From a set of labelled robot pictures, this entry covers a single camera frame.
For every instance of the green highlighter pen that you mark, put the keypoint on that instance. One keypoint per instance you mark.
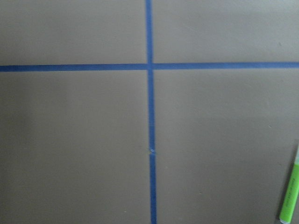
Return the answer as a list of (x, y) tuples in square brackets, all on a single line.
[(292, 193)]

